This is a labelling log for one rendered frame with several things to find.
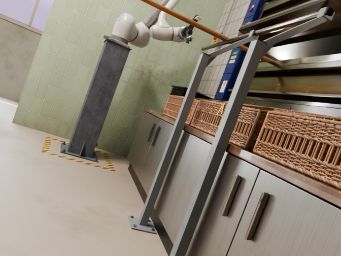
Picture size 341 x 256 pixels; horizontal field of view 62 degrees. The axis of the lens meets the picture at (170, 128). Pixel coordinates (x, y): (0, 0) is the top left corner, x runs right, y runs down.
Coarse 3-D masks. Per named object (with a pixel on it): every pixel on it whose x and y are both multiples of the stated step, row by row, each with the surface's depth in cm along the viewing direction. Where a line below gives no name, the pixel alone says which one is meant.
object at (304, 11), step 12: (324, 0) 142; (336, 0) 137; (288, 12) 168; (300, 12) 160; (312, 12) 154; (336, 12) 144; (252, 24) 204; (264, 24) 193; (324, 24) 158; (336, 24) 152; (264, 36) 208
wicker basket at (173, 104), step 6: (168, 96) 210; (174, 96) 199; (180, 96) 214; (168, 102) 207; (174, 102) 196; (180, 102) 186; (198, 102) 160; (168, 108) 204; (174, 108) 193; (192, 108) 163; (168, 114) 199; (174, 114) 188; (192, 114) 161; (210, 114) 164; (186, 120) 167
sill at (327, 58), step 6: (330, 54) 147; (336, 54) 143; (282, 60) 183; (288, 60) 177; (294, 60) 171; (300, 60) 166; (306, 60) 162; (312, 60) 157; (318, 60) 153; (324, 60) 149; (330, 60) 145; (336, 60) 142; (258, 66) 207; (264, 66) 199; (270, 66) 193
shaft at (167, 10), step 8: (144, 0) 168; (160, 8) 172; (168, 8) 174; (176, 16) 176; (184, 16) 177; (192, 24) 179; (200, 24) 181; (208, 32) 183; (216, 32) 184; (240, 48) 191; (248, 48) 192; (264, 56) 197
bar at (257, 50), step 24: (288, 24) 124; (312, 24) 104; (264, 48) 99; (240, 72) 101; (192, 96) 145; (240, 96) 99; (168, 144) 147; (216, 144) 100; (216, 168) 101; (144, 216) 148; (192, 216) 101
